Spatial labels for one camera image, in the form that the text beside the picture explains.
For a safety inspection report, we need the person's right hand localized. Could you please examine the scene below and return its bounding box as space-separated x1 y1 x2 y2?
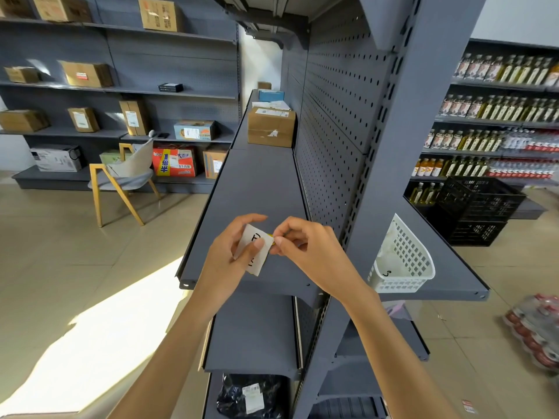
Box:
270 216 373 307

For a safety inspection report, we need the person's left hand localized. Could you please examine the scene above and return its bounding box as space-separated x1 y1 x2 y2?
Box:
194 214 268 310

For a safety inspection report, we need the white paper label card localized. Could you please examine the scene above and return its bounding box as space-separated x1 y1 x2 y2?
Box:
233 223 275 276

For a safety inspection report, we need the person's left forearm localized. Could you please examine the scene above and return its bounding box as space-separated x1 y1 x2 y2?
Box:
107 292 230 419

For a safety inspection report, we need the person's right forearm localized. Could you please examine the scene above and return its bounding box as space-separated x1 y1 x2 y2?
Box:
343 285 461 419

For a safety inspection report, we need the grey metal pegboard shelving unit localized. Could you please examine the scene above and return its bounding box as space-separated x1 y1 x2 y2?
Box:
176 0 491 419

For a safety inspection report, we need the red and orange carton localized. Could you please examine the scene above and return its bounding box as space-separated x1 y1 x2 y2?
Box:
151 145 198 178

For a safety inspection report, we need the large taped cardboard box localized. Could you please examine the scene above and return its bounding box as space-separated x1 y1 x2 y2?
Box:
247 107 297 148

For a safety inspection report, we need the white plastic basket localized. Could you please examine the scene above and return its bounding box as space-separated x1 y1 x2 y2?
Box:
367 214 436 294

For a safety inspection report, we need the pale plastic bag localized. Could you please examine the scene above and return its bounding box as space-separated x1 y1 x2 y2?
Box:
384 300 414 322

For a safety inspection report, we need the blue printed carton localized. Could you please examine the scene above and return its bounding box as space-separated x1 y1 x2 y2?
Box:
173 120 219 142

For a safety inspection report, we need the chair with yellow wooden legs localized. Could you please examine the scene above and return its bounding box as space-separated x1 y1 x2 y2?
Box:
89 139 161 228

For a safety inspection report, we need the black plastic bag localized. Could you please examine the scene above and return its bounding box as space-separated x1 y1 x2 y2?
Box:
217 373 290 419

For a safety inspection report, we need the row of yellow oil bottles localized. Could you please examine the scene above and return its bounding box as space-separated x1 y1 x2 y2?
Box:
457 129 505 152
409 182 445 206
477 95 559 124
440 155 490 178
498 55 554 87

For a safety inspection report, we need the pale green carton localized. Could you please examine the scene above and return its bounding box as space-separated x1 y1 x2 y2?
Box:
99 149 132 166

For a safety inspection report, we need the tall cardboard box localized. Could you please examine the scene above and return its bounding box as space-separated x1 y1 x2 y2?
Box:
119 100 152 137

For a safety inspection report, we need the small black plastic crate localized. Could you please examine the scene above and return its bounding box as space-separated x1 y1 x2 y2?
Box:
445 217 508 247

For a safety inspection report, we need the row of brown tea bottles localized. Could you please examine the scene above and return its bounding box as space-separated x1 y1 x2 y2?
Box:
424 128 464 150
438 94 485 119
453 53 504 82

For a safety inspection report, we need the large black plastic crate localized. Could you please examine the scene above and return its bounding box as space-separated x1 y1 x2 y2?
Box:
436 176 527 224

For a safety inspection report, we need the white carton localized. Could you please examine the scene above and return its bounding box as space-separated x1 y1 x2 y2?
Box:
29 144 84 173

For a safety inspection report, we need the row of clear water bottles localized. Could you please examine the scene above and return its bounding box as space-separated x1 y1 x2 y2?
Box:
486 159 559 180
501 128 559 153

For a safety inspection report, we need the shrink-wrapped bottle pack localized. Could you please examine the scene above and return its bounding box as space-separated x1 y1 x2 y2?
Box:
501 294 559 374

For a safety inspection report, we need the dark bottle display shelving unit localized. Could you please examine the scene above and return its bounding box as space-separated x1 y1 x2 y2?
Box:
404 38 559 221

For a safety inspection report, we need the grey metal wall shelving unit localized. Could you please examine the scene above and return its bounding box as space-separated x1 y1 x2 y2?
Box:
0 0 242 194

